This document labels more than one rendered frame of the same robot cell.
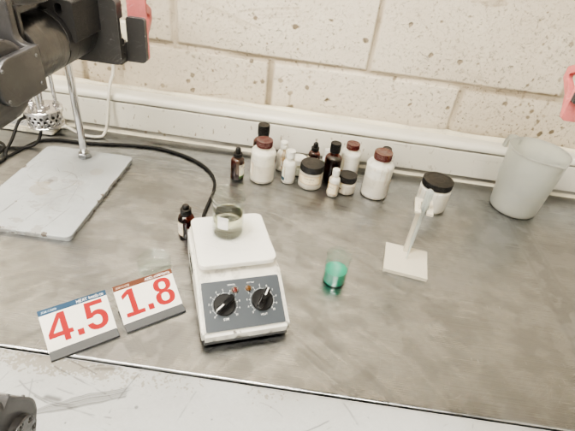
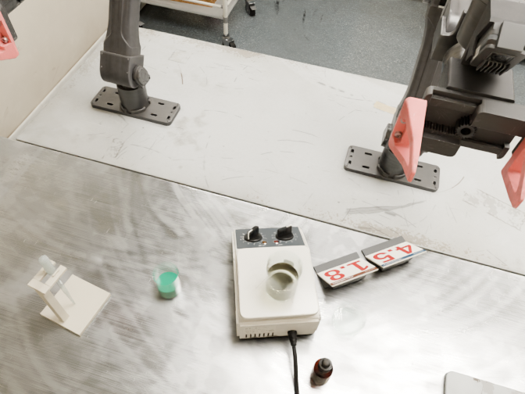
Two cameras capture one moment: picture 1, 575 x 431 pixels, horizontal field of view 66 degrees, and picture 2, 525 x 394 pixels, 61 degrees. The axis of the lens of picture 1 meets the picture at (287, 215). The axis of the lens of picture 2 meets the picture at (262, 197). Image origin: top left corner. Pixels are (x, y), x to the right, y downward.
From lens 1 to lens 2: 0.88 m
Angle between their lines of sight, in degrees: 90
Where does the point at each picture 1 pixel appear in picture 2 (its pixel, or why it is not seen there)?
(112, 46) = not seen: hidden behind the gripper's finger
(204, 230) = (303, 291)
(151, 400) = (330, 205)
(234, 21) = not seen: outside the picture
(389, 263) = (98, 299)
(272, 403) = (254, 193)
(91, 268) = (408, 327)
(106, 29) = (430, 109)
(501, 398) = (98, 176)
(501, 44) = not seen: outside the picture
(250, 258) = (262, 250)
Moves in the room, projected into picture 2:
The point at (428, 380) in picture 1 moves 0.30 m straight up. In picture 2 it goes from (141, 191) to (106, 67)
